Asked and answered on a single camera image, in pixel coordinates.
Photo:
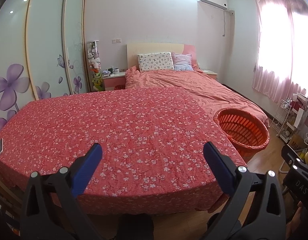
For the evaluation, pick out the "white mug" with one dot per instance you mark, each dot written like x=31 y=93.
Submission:
x=116 y=70

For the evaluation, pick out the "red floral tablecloth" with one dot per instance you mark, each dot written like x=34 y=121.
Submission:
x=119 y=130

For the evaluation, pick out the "white storage trolley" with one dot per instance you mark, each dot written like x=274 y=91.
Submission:
x=290 y=130

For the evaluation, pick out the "pink blue striped pillow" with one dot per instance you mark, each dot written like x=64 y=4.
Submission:
x=182 y=61

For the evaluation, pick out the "pink window curtain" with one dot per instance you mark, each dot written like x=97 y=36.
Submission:
x=273 y=80

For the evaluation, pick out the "person's right hand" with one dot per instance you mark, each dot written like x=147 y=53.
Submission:
x=297 y=217

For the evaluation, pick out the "white air conditioner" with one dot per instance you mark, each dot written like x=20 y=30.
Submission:
x=212 y=0

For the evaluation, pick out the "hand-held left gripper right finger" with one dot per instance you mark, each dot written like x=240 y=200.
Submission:
x=219 y=167

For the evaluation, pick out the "brown cardboard box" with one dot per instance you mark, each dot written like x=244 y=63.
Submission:
x=296 y=141

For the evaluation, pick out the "green plush toy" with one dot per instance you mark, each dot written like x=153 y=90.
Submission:
x=97 y=81

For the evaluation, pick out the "white tube frame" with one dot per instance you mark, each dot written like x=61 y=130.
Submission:
x=283 y=167

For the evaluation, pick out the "person's right leg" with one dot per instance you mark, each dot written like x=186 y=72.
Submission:
x=212 y=221

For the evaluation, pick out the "bed with pink cover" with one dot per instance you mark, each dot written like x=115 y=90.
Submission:
x=194 y=87

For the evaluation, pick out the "clear tube of plush toys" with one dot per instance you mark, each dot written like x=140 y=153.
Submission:
x=94 y=57

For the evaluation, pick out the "white wall socket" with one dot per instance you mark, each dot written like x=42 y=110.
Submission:
x=116 y=40

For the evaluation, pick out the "floral sliding door wardrobe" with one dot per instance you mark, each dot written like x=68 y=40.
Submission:
x=44 y=42

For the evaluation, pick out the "beige nightstand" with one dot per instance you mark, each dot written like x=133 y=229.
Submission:
x=209 y=73

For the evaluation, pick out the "small red waste bin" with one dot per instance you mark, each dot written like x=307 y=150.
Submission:
x=119 y=87

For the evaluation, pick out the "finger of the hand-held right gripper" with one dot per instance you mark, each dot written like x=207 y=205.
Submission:
x=292 y=155

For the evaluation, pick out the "beige pink headboard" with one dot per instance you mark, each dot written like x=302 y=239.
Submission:
x=149 y=48

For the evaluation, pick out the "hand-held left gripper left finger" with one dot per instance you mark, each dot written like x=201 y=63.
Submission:
x=86 y=167

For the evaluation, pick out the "pink white nightstand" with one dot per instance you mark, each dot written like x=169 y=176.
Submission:
x=114 y=81

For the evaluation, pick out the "orange plastic laundry basket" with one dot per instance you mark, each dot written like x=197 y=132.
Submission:
x=246 y=145

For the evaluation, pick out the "white floral pillow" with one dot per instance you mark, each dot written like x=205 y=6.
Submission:
x=155 y=62

